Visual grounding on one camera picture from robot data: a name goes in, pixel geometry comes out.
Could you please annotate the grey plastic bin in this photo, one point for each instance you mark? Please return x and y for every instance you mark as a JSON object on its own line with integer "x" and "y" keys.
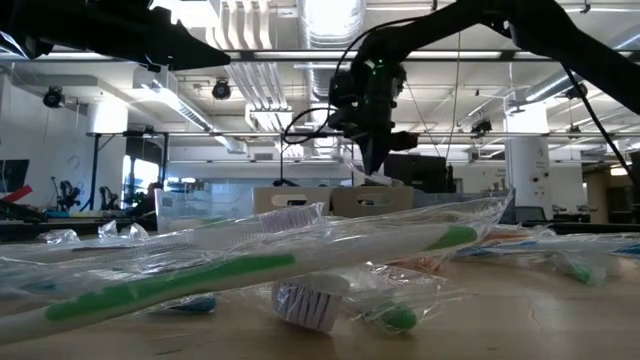
{"x": 345, "y": 200}

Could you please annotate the white plastic bin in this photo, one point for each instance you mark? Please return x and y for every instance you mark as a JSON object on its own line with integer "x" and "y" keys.
{"x": 262, "y": 200}

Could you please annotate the person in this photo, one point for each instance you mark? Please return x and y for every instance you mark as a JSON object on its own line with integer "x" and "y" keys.
{"x": 147, "y": 200}

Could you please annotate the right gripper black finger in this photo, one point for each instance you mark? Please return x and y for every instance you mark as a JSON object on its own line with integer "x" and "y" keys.
{"x": 382, "y": 147}
{"x": 370, "y": 150}

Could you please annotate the clear plastic bin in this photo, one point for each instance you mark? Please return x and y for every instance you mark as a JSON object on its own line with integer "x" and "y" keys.
{"x": 190, "y": 205}

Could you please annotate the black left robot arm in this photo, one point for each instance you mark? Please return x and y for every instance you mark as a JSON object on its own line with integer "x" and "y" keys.
{"x": 20, "y": 20}

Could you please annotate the black background rig frame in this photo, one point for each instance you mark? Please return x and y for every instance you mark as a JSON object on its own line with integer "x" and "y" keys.
{"x": 281, "y": 165}
{"x": 95, "y": 170}

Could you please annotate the white air duct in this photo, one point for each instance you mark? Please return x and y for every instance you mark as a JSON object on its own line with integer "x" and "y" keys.
{"x": 175, "y": 102}

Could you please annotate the white wall clock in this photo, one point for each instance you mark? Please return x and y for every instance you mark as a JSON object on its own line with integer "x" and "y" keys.
{"x": 73, "y": 162}

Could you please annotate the corrugated silver ventilation duct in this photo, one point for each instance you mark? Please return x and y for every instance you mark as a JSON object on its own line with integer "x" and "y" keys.
{"x": 330, "y": 30}

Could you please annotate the orange wrapped toothbrush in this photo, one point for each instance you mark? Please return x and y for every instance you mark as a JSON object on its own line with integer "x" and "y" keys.
{"x": 500, "y": 234}
{"x": 415, "y": 264}

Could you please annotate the smooth silver ventilation duct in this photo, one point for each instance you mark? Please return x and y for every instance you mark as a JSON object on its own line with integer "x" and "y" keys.
{"x": 550, "y": 85}

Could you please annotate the purple toothbrush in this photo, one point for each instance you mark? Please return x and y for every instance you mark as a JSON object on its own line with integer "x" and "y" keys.
{"x": 390, "y": 179}

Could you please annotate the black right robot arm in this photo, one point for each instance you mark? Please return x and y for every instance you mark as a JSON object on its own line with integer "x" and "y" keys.
{"x": 550, "y": 35}

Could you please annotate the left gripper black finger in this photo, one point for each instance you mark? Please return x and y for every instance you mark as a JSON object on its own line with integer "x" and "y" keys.
{"x": 185, "y": 52}

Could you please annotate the black monitor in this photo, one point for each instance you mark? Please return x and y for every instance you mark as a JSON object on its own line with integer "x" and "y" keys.
{"x": 425, "y": 175}

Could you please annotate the black background robot arm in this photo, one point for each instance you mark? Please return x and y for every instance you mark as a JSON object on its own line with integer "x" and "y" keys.
{"x": 67, "y": 195}

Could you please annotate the white round pillar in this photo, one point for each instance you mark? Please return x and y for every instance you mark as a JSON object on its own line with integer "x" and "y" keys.
{"x": 527, "y": 165}

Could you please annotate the dark smoked plastic bin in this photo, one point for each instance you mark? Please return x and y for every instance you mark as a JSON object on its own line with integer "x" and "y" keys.
{"x": 506, "y": 212}

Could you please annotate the black wall screen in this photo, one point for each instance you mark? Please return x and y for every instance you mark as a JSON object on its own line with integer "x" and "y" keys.
{"x": 14, "y": 175}

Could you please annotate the red object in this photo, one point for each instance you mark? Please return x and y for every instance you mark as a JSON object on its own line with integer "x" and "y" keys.
{"x": 17, "y": 193}

